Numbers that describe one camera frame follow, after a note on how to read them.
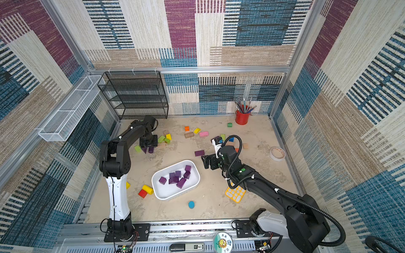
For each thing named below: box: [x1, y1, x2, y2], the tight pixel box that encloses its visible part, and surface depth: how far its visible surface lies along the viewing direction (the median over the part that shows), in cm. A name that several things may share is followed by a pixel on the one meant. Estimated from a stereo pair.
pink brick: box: [199, 131, 210, 138], surface depth 111 cm
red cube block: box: [138, 189, 148, 199], surface depth 86 cm
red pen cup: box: [235, 110, 250, 125], surface depth 114 cm
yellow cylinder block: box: [141, 184, 154, 196], surface depth 86 cm
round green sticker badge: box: [212, 231, 233, 253], surface depth 65 cm
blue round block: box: [188, 200, 195, 210], surface depth 83 cm
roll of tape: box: [270, 146, 286, 162], surface depth 101 cm
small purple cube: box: [158, 176, 168, 186], surface depth 89 cm
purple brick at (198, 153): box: [194, 149, 205, 157], surface depth 102 cm
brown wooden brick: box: [184, 131, 195, 139], surface depth 111 cm
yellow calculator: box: [224, 185, 247, 204], surface depth 85 cm
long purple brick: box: [176, 177, 187, 189], surface depth 89 cm
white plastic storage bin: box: [151, 159, 201, 201], surface depth 90 cm
